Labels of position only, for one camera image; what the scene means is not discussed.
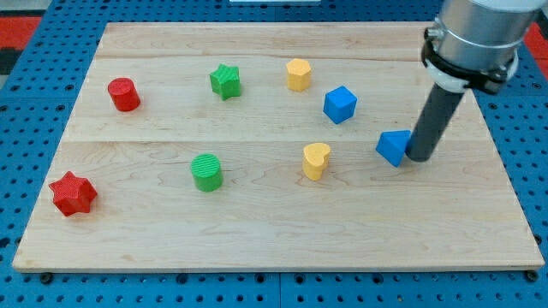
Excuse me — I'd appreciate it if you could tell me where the green star block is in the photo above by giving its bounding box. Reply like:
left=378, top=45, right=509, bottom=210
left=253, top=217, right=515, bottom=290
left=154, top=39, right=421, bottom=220
left=209, top=63, right=241, bottom=100

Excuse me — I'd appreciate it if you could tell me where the yellow hexagon block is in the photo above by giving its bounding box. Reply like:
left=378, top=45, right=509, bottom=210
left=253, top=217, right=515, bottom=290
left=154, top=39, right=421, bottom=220
left=286, top=58, right=312, bottom=92

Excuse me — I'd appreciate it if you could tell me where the wooden board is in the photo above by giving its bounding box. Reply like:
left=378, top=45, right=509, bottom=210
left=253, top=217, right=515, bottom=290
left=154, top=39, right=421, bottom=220
left=13, top=22, right=545, bottom=273

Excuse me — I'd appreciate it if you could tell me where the yellow heart block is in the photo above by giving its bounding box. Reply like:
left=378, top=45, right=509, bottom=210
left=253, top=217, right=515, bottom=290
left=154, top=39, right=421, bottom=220
left=302, top=143, right=331, bottom=181

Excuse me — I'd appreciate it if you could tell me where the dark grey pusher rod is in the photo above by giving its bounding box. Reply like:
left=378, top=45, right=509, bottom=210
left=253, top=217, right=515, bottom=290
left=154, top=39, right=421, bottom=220
left=406, top=84, right=464, bottom=163

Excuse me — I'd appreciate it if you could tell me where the blue cube block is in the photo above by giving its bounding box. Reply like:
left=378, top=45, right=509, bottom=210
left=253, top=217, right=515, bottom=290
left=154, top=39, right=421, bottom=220
left=323, top=86, right=358, bottom=124

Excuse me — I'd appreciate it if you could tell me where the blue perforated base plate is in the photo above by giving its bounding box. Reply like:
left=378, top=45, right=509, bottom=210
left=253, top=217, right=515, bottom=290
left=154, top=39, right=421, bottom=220
left=1, top=0, right=547, bottom=307

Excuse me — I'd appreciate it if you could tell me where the red cylinder block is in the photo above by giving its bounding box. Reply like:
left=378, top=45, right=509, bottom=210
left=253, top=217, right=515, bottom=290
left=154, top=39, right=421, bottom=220
left=107, top=77, right=140, bottom=112

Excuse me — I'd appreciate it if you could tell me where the blue triangular prism block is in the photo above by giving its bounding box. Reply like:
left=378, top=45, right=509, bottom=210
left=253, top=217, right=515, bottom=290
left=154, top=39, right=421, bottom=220
left=375, top=130, right=411, bottom=168

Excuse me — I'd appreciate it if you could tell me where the green cylinder block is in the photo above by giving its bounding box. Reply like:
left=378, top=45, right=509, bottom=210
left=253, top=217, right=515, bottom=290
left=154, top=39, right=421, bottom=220
left=190, top=153, right=223, bottom=193

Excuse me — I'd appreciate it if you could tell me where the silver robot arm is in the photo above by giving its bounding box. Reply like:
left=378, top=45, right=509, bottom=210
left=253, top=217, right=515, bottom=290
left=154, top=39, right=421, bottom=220
left=421, top=0, right=547, bottom=95

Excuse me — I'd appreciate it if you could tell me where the red star block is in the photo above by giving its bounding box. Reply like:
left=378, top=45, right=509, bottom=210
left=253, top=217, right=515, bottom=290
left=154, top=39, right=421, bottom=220
left=48, top=171, right=98, bottom=216

